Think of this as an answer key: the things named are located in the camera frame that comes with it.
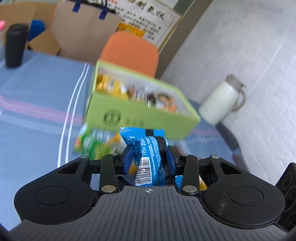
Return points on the black tumbler cup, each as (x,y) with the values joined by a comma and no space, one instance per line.
(16,39)

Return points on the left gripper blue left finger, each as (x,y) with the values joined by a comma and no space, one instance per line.
(126,158)

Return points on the blue chair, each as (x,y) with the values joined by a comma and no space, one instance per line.
(37,27)

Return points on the clear bottle pink cap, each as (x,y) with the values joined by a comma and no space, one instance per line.
(2,27)

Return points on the yellow rice cracker packet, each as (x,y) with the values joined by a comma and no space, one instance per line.
(165,102)

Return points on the white thermos jug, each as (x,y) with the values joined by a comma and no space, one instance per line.
(227,97)

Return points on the blue striped tablecloth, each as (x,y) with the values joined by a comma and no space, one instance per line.
(42,110)

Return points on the green cardboard box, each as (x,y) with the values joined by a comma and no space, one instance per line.
(111,113)

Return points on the orange cake clear wrapper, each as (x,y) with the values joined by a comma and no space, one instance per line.
(202,185)

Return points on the blue snack packet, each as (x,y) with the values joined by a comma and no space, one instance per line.
(148,147)

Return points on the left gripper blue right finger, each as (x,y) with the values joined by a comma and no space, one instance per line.
(171,159)

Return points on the green pea snack bag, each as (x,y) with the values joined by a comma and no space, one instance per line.
(96,143)

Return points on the yellow egg cake bag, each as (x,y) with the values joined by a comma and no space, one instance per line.
(110,85)

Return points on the orange chair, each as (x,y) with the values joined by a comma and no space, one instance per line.
(130,51)

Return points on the brown paper bag blue handles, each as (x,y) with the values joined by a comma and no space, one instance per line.
(82,30)

